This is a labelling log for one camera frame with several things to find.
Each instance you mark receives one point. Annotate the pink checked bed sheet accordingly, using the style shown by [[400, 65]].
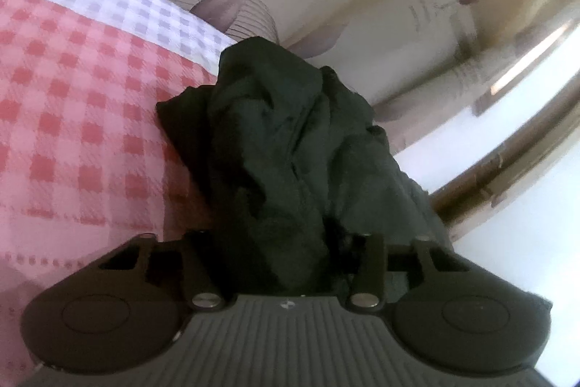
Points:
[[84, 164]]

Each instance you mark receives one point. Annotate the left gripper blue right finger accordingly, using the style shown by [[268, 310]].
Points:
[[367, 273]]

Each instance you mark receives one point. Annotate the black padded jacket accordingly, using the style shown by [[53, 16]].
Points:
[[291, 166]]

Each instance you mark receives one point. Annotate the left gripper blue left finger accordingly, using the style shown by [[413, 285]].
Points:
[[196, 271]]

